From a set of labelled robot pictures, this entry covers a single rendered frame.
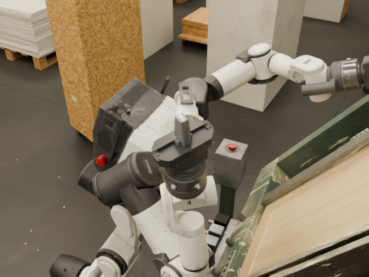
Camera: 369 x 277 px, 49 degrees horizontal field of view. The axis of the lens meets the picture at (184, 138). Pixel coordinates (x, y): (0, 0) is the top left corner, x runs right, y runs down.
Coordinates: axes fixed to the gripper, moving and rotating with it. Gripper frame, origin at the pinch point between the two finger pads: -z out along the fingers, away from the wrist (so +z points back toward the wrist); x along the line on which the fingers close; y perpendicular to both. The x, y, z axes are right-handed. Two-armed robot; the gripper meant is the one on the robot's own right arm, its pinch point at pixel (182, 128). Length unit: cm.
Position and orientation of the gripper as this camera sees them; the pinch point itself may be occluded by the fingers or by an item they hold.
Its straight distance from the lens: 70.5
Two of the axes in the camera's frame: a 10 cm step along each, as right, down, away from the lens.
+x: 8.4, -4.5, 3.0
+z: 0.4, 6.1, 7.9
